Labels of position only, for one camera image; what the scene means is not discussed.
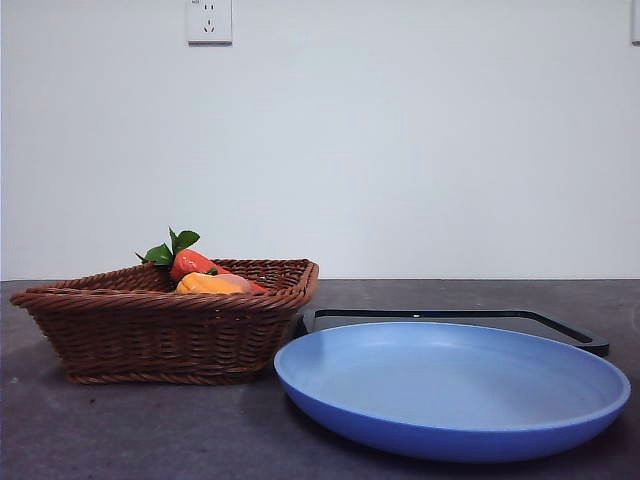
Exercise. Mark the orange corn cob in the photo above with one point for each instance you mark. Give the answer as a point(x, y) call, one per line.
point(205, 284)

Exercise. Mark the blue round plate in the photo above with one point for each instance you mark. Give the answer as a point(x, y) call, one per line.
point(450, 390)

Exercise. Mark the brown wicker basket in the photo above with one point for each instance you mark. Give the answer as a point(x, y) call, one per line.
point(150, 335)

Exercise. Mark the orange carrot with green leaves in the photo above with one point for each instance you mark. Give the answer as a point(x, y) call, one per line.
point(187, 262)

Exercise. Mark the black rectangular tray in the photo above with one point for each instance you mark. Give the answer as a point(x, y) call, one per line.
point(592, 344)

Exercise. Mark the white wall socket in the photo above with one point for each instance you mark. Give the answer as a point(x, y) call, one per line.
point(210, 22)

